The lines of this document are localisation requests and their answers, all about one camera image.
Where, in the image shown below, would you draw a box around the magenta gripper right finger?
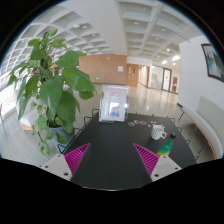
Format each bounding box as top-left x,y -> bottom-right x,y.
133,143 -> 183,183

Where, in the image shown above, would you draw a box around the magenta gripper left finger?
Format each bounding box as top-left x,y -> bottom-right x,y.
41,142 -> 91,181

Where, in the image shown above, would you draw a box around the green bottle red cap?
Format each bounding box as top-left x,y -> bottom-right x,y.
157,133 -> 176,156

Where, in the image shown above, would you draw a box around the grey plant pot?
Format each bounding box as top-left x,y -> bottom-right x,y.
49,127 -> 74,153

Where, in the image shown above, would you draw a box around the white patterned mug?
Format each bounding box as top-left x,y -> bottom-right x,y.
151,125 -> 167,140

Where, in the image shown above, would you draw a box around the green round coaster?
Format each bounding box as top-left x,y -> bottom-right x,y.
128,122 -> 135,127

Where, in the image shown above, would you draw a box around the acrylic sign holder poster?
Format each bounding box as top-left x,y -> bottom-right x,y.
99,85 -> 129,122

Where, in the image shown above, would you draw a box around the white bench sofa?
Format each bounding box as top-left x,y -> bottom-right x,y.
182,96 -> 224,159

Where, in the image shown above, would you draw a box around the large green potted plant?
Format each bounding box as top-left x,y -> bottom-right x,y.
8,29 -> 96,155

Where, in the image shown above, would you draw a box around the framed wall picture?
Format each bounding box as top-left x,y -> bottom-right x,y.
202,44 -> 224,82

